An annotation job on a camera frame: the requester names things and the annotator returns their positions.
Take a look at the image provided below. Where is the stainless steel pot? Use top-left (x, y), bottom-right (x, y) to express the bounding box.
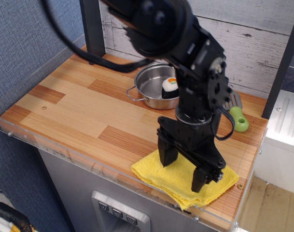
top-left (126, 63), bottom-right (179, 110)

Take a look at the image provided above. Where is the white toy sink unit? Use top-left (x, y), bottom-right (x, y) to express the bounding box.
top-left (253, 90), bottom-right (294, 193)

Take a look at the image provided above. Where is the toy sushi roll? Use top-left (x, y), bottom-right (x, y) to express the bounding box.
top-left (162, 77), bottom-right (179, 99)

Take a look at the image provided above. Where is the black braided cable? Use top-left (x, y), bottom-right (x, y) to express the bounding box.
top-left (42, 0), bottom-right (154, 73)

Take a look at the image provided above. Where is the silver cabinet with dispenser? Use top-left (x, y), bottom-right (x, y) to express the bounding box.
top-left (37, 147), bottom-right (224, 232)

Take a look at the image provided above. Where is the black right post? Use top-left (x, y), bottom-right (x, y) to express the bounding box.
top-left (262, 0), bottom-right (294, 120)

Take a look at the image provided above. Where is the yellow object at corner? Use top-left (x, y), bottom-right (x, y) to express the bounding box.
top-left (10, 224), bottom-right (34, 232)

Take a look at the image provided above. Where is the grey spatula green handle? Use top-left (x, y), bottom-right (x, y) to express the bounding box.
top-left (223, 91), bottom-right (249, 132)

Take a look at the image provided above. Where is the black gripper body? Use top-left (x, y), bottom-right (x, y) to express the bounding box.
top-left (157, 115), bottom-right (226, 182)

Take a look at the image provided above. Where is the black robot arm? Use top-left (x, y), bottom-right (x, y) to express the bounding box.
top-left (106, 0), bottom-right (232, 192)

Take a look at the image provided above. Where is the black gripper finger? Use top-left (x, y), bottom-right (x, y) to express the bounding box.
top-left (191, 166), bottom-right (211, 193)
top-left (158, 138), bottom-right (178, 167)

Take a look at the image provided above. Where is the yellow cloth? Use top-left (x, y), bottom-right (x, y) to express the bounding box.
top-left (131, 150), bottom-right (239, 210)

